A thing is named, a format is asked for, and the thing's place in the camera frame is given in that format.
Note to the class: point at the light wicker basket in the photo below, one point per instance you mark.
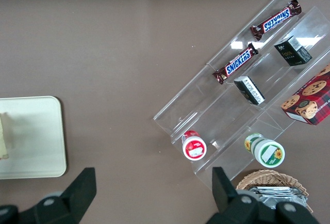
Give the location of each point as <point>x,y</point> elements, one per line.
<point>273,178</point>

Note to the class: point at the red plaid cookie box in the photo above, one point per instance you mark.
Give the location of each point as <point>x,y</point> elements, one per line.
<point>309,102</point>

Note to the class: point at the Snickers bar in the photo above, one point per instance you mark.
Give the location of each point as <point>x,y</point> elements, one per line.
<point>277,20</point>
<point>236,64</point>

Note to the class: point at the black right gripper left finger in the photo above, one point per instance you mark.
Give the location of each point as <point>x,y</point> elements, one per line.
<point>67,203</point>

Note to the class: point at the red lidded cup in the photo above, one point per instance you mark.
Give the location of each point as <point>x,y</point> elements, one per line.
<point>194,147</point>

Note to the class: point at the beige plastic tray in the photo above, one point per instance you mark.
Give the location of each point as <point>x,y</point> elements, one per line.
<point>36,136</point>

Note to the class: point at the green lidded cup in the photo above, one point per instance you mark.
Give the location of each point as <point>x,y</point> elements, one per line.
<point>268,153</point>

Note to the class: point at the small black box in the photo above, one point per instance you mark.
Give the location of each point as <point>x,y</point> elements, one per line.
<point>292,51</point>
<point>250,91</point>

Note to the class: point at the clear acrylic stepped stand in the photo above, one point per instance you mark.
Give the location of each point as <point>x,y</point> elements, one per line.
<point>219,110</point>

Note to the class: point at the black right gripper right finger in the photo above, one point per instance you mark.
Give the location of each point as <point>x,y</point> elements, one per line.
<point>239,208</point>

